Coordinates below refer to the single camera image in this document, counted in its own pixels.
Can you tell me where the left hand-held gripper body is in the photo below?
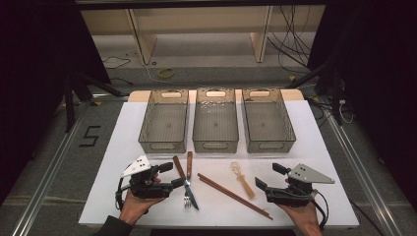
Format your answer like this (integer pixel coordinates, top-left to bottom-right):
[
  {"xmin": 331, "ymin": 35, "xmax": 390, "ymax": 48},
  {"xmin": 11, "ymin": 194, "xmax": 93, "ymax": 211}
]
[{"xmin": 120, "ymin": 154, "xmax": 174, "ymax": 200}]

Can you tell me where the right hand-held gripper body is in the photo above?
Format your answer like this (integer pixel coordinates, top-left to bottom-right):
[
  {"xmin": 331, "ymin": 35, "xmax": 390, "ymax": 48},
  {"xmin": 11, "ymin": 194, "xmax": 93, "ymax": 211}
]
[{"xmin": 265, "ymin": 162, "xmax": 336, "ymax": 208}]

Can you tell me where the knife with wooden handle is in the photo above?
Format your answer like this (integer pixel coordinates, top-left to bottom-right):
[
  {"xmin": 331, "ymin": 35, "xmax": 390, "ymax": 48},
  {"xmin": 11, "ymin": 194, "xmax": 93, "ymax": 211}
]
[{"xmin": 172, "ymin": 155, "xmax": 200, "ymax": 211}]

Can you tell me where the clear spoon with tan handle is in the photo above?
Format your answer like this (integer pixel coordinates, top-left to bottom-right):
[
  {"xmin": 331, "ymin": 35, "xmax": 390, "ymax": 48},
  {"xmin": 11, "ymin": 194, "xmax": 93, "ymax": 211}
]
[{"xmin": 230, "ymin": 161, "xmax": 256, "ymax": 200}]

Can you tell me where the fork with wooden handle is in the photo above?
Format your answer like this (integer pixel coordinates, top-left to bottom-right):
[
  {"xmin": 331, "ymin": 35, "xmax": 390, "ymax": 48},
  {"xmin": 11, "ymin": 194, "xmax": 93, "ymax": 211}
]
[{"xmin": 183, "ymin": 150, "xmax": 194, "ymax": 209}]

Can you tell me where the smoky clear plastic bin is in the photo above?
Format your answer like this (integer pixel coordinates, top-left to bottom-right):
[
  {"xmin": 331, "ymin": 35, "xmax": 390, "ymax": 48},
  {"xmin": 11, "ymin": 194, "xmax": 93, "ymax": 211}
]
[
  {"xmin": 192, "ymin": 88, "xmax": 240, "ymax": 154},
  {"xmin": 138, "ymin": 88, "xmax": 190, "ymax": 154},
  {"xmin": 241, "ymin": 88, "xmax": 297, "ymax": 154}
]

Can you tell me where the person's left hand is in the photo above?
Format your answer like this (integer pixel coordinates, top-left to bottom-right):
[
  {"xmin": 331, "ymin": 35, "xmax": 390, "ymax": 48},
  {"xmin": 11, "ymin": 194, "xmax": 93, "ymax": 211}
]
[{"xmin": 118, "ymin": 191, "xmax": 165, "ymax": 227}]

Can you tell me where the person's right hand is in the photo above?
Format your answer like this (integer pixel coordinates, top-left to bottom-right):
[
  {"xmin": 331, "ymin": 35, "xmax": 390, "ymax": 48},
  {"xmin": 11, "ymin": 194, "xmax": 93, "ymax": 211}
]
[{"xmin": 276, "ymin": 203, "xmax": 325, "ymax": 236}]

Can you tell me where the white table cover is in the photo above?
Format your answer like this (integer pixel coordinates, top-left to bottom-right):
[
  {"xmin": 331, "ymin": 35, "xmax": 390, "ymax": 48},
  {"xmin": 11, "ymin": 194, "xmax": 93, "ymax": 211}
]
[{"xmin": 78, "ymin": 99, "xmax": 360, "ymax": 229}]

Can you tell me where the black metal stand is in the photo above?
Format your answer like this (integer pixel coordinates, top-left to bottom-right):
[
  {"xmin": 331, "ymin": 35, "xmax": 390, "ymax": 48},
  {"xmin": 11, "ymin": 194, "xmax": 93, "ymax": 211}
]
[
  {"xmin": 63, "ymin": 70, "xmax": 127, "ymax": 134},
  {"xmin": 286, "ymin": 62, "xmax": 344, "ymax": 126}
]

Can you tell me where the yellow tape roll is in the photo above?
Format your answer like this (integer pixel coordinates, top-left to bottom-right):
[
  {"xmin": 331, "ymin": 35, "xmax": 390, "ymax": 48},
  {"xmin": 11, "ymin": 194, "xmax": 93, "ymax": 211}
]
[{"xmin": 156, "ymin": 67, "xmax": 176, "ymax": 80}]

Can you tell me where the light wooden desk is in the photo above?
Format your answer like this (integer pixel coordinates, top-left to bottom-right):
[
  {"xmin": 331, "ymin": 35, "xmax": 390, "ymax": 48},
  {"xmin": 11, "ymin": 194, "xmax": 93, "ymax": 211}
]
[{"xmin": 80, "ymin": 4, "xmax": 327, "ymax": 66}]

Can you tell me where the dark curtain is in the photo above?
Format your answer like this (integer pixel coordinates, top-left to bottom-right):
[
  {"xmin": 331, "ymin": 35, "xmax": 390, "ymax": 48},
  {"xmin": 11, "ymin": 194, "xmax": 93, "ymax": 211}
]
[
  {"xmin": 308, "ymin": 0, "xmax": 417, "ymax": 210},
  {"xmin": 0, "ymin": 0, "xmax": 111, "ymax": 205}
]

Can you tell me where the left hand-held gripper cable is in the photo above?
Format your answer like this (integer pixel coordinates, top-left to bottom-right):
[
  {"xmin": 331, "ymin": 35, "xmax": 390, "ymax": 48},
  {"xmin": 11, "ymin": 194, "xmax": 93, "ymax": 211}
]
[{"xmin": 114, "ymin": 178, "xmax": 133, "ymax": 211}]

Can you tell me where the hand-held gripper cable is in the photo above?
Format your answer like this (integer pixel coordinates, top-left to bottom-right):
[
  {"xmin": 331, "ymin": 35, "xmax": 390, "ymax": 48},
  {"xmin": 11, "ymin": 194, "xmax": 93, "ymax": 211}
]
[
  {"xmin": 310, "ymin": 190, "xmax": 329, "ymax": 230},
  {"xmin": 114, "ymin": 178, "xmax": 133, "ymax": 211}
]

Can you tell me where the right hand-held gripper cable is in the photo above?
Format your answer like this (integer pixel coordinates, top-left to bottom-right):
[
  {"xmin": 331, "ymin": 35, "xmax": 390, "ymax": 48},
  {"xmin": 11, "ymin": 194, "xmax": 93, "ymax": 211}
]
[{"xmin": 310, "ymin": 190, "xmax": 329, "ymax": 230}]

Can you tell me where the aluminium floor rail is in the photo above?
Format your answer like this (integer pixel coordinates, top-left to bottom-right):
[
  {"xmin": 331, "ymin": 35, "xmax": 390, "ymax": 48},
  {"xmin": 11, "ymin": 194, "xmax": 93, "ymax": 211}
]
[
  {"xmin": 323, "ymin": 101, "xmax": 405, "ymax": 236},
  {"xmin": 11, "ymin": 101, "xmax": 90, "ymax": 236}
]

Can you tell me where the white looped cable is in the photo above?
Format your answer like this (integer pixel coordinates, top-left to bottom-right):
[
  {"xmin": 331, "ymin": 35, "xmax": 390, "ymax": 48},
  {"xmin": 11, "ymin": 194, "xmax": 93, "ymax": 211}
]
[{"xmin": 338, "ymin": 99, "xmax": 356, "ymax": 125}]

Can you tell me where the white floor cable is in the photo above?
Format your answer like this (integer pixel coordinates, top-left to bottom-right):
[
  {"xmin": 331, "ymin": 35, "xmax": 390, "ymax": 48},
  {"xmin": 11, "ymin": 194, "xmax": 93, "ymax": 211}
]
[{"xmin": 141, "ymin": 62, "xmax": 166, "ymax": 86}]

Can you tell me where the thin black floor cable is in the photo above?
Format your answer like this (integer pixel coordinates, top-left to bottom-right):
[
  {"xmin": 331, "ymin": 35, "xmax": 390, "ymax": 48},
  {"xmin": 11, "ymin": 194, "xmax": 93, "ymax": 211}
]
[{"xmin": 101, "ymin": 56, "xmax": 132, "ymax": 70}]

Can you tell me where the bundle of black cables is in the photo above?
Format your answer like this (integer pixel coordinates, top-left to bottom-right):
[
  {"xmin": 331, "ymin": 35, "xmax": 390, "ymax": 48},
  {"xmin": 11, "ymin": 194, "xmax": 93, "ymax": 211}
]
[{"xmin": 267, "ymin": 4, "xmax": 313, "ymax": 75}]

